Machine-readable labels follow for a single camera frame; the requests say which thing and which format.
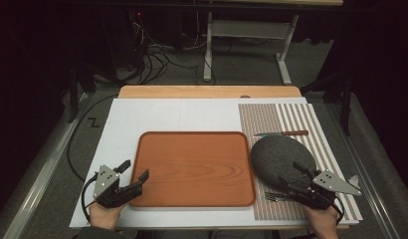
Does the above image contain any wooden table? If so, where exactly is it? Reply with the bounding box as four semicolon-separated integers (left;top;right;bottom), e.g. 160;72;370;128
71;85;350;232

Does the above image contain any dark grey round plate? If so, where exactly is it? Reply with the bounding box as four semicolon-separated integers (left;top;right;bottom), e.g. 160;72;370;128
250;134;317;193

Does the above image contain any brown wooden tray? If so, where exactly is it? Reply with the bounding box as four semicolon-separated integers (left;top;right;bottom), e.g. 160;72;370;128
128;130;257;208

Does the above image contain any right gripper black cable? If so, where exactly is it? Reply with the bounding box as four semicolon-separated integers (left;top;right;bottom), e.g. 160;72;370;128
330;195;345;227

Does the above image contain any long black floor cable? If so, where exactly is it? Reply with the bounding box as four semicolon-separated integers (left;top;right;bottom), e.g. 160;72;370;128
66;94;119;183

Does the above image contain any small white paper scrap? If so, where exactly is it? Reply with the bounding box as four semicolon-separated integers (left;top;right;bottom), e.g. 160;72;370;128
346;174;361;190

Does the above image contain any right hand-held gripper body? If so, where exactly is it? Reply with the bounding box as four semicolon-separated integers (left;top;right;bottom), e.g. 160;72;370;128
296;169;363;211

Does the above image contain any wooden-handled knife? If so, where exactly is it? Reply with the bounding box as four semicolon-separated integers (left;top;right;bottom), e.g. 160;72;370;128
252;129;309;138

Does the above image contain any grey metal floor rail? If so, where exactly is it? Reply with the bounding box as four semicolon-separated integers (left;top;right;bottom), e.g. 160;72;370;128
2;93;91;239
324;101;397;239

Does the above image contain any tangle of cables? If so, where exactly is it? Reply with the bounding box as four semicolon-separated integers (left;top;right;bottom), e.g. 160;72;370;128
125;19;200;86

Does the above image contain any desk with white metal legs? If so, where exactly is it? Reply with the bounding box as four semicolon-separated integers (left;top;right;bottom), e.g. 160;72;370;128
202;0;344;86

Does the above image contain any striped placemat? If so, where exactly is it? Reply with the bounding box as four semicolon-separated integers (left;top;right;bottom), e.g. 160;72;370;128
237;103;364;222

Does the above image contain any person's right hand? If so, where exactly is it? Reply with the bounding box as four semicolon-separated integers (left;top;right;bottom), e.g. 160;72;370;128
305;204;341;239

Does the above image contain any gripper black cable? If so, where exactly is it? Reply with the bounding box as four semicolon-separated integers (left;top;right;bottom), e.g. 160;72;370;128
81;173;101;223
330;195;345;227

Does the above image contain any black metal stand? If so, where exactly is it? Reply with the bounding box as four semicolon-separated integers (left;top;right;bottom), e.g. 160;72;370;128
67;59;97;123
300;71;354;136

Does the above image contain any person's left hand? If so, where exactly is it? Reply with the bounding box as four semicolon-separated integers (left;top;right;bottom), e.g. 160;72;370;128
88;202;127;231

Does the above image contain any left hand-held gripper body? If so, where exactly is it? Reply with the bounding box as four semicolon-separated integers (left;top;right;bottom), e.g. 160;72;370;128
92;163;129;210

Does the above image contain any wooden-handled fork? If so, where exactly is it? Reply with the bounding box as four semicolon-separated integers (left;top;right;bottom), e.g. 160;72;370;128
264;191;293;203

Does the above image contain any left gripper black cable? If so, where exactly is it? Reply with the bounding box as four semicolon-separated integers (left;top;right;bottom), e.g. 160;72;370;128
81;173;101;223

